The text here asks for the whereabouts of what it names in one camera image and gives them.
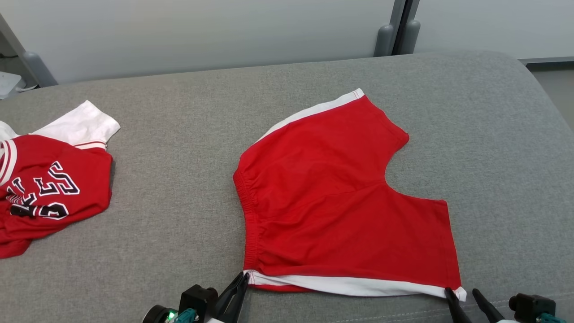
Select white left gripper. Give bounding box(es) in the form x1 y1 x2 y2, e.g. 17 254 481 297
143 272 250 323

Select grey skirting rail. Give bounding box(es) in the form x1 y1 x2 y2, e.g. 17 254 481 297
518 56 574 68

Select red jersey white sleeves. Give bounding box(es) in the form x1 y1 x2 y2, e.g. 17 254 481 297
0 100 121 260

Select grey partition post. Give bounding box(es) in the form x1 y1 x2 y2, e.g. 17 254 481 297
395 0 422 56
373 0 406 57
0 13 59 88

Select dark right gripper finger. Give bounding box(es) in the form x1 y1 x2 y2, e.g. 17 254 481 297
445 288 472 323
472 288 505 323

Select red shorts white stripe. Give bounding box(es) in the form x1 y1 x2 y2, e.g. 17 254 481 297
233 88 467 299

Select white power strip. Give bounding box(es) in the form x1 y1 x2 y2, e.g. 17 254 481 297
0 72 24 100

